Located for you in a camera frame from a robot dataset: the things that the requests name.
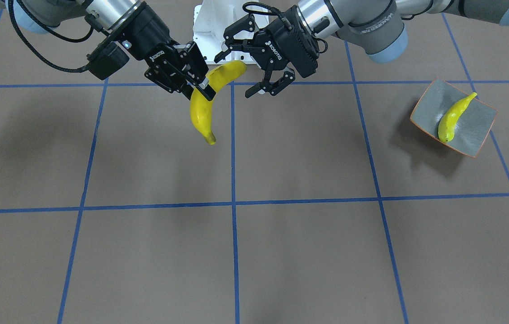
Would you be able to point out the grey square plate orange rim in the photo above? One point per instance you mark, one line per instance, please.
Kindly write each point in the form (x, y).
(473, 126)

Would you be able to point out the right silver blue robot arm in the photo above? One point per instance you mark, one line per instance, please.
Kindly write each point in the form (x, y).
(75, 21)

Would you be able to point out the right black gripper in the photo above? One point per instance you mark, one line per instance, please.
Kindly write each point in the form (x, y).
(151, 39)

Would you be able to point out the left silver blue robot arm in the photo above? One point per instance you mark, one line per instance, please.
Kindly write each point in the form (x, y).
(377, 26)

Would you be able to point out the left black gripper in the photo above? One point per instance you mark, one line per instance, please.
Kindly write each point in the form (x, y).
(280, 43)

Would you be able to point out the yellow banana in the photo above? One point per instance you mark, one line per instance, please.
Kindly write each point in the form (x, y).
(200, 109)
(448, 122)

